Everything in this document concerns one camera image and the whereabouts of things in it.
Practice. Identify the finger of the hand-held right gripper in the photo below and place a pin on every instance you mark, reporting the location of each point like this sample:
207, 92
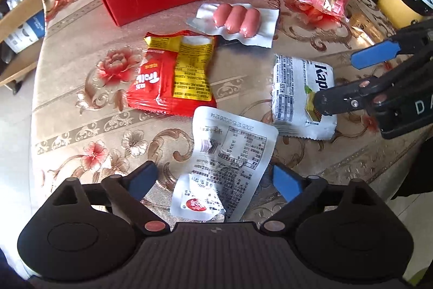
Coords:
335, 99
372, 53

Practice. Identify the pink sausage pack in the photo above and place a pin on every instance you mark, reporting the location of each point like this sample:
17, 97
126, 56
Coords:
236, 18

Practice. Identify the red and yellow wafer packet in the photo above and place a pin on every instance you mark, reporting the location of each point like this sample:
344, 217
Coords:
155, 86

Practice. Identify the white wafer packet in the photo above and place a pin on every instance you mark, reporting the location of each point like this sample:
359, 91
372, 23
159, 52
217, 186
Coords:
291, 96

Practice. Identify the white printed pouch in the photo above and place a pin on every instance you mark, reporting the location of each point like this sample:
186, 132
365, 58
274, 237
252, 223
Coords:
233, 146

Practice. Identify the small white sachet red logo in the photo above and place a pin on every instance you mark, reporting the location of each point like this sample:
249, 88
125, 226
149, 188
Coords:
192, 204

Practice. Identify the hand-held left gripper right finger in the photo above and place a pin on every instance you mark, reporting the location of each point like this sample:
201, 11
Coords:
287, 180

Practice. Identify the blue and white box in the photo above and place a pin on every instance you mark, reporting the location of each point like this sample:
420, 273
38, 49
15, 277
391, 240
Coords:
30, 28

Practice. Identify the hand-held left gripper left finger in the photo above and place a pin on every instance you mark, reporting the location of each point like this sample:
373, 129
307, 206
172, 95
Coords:
142, 179

